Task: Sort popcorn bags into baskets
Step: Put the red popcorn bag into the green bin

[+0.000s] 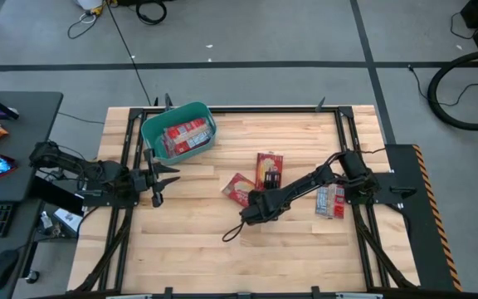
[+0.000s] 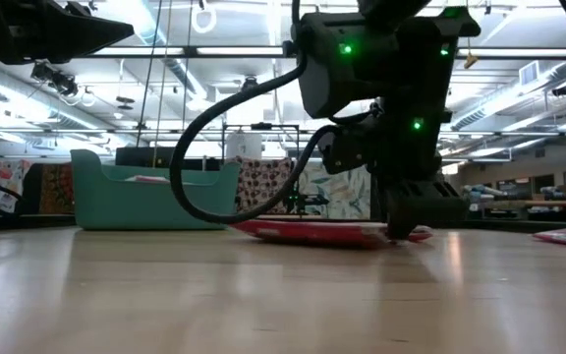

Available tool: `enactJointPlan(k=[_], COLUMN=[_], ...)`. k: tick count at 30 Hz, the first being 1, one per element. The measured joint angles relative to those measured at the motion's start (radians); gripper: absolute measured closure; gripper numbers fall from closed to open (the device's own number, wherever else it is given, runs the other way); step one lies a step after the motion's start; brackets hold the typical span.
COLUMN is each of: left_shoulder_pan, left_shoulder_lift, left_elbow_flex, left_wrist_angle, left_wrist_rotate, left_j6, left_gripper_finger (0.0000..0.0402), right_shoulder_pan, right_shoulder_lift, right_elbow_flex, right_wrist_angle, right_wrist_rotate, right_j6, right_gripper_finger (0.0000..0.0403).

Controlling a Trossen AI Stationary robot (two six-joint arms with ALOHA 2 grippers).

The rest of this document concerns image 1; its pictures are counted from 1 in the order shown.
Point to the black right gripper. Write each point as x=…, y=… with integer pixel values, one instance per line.
x=261, y=205

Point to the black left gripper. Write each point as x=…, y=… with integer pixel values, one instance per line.
x=141, y=181

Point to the red popcorn bag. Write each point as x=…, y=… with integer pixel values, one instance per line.
x=329, y=202
x=235, y=187
x=269, y=161
x=187, y=135

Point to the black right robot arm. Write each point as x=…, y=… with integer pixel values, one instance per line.
x=305, y=183

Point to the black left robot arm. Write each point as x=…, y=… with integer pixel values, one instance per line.
x=69, y=162

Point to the teal plastic basket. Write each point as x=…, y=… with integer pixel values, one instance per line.
x=152, y=133

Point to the white box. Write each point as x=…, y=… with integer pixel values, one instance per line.
x=68, y=219

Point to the black desk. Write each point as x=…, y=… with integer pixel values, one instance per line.
x=35, y=124

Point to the black platform with hazard stripe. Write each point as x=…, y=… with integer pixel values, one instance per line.
x=421, y=232

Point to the large black hoop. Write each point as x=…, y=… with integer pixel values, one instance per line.
x=431, y=91

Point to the white container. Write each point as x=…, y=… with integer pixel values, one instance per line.
x=87, y=3

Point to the black computer mouse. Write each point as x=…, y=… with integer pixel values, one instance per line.
x=0, y=270

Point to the black aluminium rig frame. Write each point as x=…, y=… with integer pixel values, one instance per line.
x=264, y=110

